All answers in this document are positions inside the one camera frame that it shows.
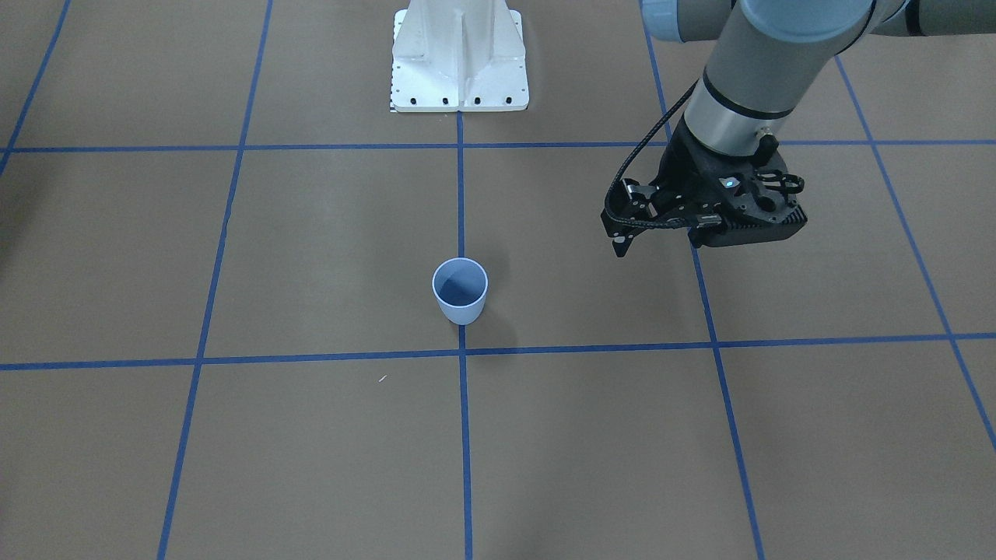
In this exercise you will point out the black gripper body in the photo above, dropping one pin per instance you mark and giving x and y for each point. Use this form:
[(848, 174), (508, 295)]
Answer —
[(686, 169)]

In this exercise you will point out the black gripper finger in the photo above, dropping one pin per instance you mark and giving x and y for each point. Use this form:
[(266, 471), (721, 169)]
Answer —
[(622, 241)]

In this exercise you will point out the light blue plastic cup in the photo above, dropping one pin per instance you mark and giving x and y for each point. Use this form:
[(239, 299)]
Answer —
[(460, 287)]

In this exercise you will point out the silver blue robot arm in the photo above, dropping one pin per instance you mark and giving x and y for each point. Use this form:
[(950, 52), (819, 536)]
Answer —
[(765, 57)]

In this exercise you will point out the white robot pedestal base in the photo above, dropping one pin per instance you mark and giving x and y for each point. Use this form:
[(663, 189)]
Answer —
[(453, 56)]

